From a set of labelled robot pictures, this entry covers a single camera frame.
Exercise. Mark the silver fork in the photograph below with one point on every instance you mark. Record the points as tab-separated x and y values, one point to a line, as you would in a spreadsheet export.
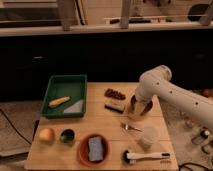
129	127

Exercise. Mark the brown grape bunch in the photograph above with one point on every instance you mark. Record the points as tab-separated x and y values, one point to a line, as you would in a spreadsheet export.
114	94

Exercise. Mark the black whiteboard eraser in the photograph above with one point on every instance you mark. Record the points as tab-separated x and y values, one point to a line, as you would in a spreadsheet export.
118	107

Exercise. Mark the white dish brush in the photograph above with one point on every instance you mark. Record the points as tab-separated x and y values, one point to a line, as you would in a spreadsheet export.
132	157

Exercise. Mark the blue sponge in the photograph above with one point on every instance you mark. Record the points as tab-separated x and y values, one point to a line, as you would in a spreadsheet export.
95	149

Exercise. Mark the dark brown bowl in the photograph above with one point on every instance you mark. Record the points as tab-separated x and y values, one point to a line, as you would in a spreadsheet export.
149	107

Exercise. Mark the yellow red apple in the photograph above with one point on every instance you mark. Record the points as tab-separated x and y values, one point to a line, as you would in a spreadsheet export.
47	135

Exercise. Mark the yellow corn cob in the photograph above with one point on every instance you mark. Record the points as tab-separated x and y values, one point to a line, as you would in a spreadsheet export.
56	102

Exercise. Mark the green plastic tray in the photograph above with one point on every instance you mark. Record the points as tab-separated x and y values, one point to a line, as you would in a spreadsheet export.
74	86

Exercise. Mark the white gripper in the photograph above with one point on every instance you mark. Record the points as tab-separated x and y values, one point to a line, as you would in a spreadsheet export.
140	106

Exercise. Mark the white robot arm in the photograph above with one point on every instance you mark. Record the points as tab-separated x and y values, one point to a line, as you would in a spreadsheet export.
157	82

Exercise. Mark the grey triangular cloth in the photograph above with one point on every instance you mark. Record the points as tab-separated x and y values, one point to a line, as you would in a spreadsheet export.
75	108

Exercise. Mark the dark green cup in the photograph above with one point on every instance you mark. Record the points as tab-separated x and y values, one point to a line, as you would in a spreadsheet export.
67	136

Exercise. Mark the orange plate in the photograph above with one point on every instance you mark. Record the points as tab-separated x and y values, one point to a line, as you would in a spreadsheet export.
83	151

